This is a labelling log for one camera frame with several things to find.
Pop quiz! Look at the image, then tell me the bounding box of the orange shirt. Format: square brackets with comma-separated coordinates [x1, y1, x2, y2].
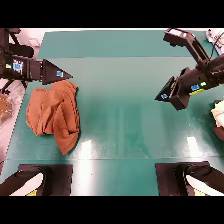
[25, 79, 81, 156]

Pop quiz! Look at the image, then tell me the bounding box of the dark red garment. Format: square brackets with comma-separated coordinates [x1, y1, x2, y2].
[213, 125, 224, 143]

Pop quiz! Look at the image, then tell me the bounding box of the white garment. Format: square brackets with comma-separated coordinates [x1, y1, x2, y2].
[205, 28, 224, 54]

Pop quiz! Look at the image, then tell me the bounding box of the cream garment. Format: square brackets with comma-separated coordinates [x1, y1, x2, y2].
[210, 99, 224, 129]

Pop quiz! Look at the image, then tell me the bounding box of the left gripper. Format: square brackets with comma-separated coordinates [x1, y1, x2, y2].
[0, 55, 44, 85]

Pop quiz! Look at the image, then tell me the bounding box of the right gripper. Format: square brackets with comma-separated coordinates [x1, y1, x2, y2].
[170, 67, 210, 111]

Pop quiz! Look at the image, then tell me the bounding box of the black cable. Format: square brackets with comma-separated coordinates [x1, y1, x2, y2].
[210, 31, 224, 57]

